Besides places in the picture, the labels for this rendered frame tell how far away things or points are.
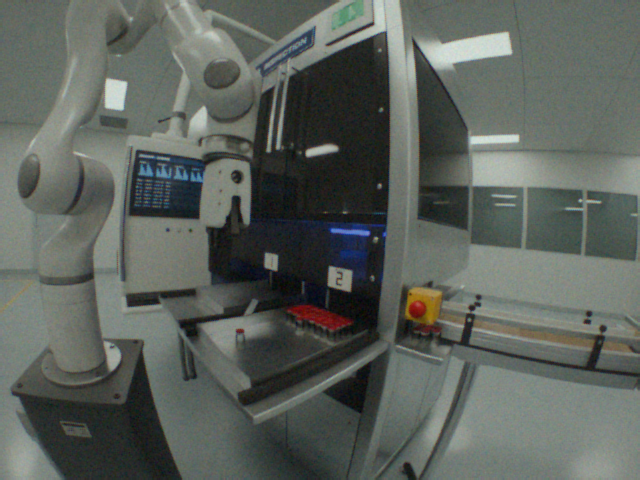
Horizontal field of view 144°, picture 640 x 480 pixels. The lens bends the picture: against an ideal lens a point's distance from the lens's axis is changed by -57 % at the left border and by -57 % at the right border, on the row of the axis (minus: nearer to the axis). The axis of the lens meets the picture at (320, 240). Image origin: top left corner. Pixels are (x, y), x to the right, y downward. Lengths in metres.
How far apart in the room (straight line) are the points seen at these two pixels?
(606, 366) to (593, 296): 4.78
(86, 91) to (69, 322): 0.42
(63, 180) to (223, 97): 0.30
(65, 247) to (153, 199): 0.80
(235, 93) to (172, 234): 1.03
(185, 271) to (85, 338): 0.87
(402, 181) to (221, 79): 0.46
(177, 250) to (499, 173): 5.16
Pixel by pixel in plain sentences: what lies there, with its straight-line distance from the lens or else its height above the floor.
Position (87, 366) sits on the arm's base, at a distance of 0.58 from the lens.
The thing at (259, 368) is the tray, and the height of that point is 0.88.
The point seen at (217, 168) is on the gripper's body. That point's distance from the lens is 0.37.
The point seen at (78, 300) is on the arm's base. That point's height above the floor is 1.01.
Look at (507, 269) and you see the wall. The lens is 5.17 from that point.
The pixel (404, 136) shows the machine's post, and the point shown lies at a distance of 0.65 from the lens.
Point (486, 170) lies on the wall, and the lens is 5.35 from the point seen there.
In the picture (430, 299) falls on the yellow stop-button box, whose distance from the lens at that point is 0.58.
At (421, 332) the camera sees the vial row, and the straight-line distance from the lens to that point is 0.65.
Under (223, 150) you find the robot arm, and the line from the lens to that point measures 0.37.
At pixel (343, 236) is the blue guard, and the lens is 0.70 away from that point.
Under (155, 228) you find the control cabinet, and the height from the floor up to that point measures 1.12.
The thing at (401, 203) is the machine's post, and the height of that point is 1.24.
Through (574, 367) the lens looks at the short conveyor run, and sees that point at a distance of 0.75.
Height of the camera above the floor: 1.16
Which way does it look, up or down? 3 degrees down
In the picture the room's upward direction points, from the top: 4 degrees clockwise
